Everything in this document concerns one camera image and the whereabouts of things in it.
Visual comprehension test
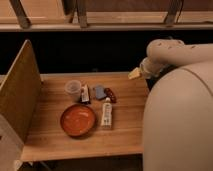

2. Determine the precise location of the wooden shelf frame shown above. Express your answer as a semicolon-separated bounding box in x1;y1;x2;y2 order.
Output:
0;0;213;32

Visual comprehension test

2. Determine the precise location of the small dark box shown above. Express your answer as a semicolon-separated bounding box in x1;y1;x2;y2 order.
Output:
81;85;90;104

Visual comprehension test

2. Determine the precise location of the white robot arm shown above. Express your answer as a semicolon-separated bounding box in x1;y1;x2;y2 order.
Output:
129;39;213;171

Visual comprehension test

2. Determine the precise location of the white tube bottle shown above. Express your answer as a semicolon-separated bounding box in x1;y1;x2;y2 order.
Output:
101;97;112;129

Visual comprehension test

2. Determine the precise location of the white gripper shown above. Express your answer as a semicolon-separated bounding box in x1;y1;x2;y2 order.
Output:
128;57;164;80

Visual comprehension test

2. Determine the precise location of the clear plastic cup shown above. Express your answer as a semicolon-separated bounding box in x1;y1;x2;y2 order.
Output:
65;80;82;102

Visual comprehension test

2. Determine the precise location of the left cork board panel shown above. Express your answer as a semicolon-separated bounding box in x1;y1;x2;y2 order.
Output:
0;39;43;171

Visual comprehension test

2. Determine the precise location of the blue grey sponge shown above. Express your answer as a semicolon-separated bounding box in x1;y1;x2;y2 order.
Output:
94;85;106;100

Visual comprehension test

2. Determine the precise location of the orange bowl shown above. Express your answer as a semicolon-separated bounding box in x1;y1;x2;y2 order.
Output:
60;104;96;137

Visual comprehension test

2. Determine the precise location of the dark red object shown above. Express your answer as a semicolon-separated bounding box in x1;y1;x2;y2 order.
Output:
104;88;117;103

